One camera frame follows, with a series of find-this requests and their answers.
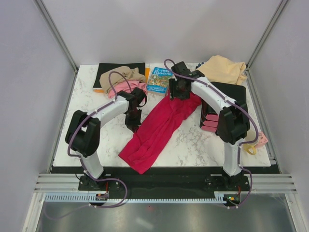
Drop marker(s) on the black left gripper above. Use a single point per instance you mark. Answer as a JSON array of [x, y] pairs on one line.
[[133, 125]]

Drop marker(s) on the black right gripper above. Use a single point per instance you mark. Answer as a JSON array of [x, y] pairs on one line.
[[173, 94]]

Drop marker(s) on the magenta t shirt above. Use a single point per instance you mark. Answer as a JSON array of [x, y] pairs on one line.
[[147, 143]]

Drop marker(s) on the blue illustrated paperback book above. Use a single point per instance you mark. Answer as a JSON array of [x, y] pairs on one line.
[[158, 81]]

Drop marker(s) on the black pink drawer organizer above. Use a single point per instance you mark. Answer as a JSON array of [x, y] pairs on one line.
[[210, 110]]

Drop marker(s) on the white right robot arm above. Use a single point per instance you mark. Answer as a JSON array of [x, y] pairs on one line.
[[233, 122]]

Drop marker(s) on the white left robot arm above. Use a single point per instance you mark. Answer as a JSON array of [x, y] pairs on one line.
[[83, 134]]

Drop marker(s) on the cream yellow t shirt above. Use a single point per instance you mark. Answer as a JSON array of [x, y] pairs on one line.
[[223, 70]]

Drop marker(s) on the light pink t shirt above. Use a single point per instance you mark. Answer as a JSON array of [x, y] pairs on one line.
[[123, 86]]

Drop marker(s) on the beige t shirt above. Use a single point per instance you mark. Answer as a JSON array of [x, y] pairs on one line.
[[114, 78]]

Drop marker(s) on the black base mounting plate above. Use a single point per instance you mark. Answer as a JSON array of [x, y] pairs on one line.
[[165, 182]]

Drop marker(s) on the black notebook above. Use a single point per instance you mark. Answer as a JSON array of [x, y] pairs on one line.
[[105, 67]]

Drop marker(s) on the yellow mug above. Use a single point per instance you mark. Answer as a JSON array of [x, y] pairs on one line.
[[250, 147]]

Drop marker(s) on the pink small box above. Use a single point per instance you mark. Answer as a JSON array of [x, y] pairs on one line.
[[262, 140]]

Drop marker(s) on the white slotted cable duct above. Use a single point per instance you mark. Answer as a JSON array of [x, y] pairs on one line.
[[105, 198]]

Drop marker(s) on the right aluminium frame post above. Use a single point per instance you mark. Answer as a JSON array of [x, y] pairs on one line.
[[269, 28]]

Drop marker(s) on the aluminium frame post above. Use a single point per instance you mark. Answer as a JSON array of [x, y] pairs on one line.
[[269, 28], [56, 33]]

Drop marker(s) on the left aluminium frame post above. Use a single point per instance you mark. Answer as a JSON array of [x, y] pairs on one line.
[[56, 33]]

